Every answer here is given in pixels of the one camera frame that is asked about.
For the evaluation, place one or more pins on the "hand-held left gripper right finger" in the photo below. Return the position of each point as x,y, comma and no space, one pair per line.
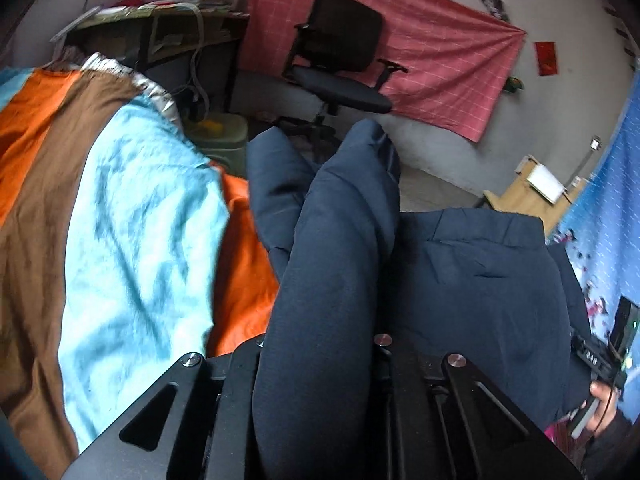
402,377

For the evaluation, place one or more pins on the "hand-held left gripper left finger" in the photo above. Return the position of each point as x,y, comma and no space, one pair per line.
240,372

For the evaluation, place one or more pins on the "dark navy padded jacket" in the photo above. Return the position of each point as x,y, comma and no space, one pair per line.
340,260

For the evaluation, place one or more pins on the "person's right forearm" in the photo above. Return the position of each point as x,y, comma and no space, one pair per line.
617,447

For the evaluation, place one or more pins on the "person's right hand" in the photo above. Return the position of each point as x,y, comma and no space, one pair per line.
606,405

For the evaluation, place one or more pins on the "blue printed cloth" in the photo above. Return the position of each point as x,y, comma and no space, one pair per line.
610,200

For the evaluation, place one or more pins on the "orange cyan brown striped blanket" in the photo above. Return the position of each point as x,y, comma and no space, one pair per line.
130,240

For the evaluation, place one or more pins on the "small wooden side table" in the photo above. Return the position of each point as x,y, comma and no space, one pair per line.
520,202

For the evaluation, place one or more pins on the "white paper sheet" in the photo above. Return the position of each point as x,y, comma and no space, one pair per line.
545,183

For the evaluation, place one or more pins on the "green plastic container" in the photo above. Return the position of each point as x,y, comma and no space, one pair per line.
220,135

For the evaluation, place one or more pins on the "silver shiny cloth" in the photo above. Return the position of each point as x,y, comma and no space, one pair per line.
150,90

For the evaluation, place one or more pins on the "black office chair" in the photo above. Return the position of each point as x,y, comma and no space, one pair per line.
340,35

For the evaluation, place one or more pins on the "cluttered desk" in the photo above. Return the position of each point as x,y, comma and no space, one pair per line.
125,35

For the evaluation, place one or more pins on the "small green wall ornament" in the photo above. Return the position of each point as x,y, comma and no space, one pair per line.
514,85

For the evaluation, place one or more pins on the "red paper on wall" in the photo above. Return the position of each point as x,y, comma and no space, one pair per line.
546,58

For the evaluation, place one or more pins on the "red checked wall cloth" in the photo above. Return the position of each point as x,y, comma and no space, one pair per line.
440,55

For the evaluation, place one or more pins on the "dark wall decoration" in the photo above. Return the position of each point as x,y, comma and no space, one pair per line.
495,5

